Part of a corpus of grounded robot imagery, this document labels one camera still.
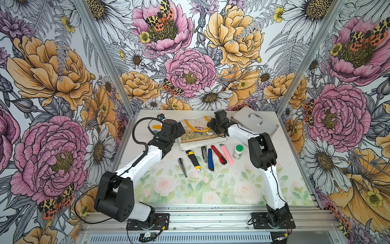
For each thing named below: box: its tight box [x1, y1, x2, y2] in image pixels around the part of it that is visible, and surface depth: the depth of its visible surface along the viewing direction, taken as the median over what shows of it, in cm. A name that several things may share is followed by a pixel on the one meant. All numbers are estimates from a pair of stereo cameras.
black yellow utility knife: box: [185, 149, 202, 172], surface depth 98 cm
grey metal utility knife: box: [200, 145, 209, 164], surface depth 100 cm
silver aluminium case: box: [225, 105, 279, 136], surface depth 98 cm
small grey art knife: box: [178, 157, 188, 178], surface depth 96 cm
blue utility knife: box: [207, 148, 215, 172], surface depth 97 cm
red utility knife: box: [210, 144, 228, 166], surface depth 98 cm
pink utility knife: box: [219, 143, 235, 166], surface depth 101 cm
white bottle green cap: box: [232, 144, 244, 160], surface depth 93 cm
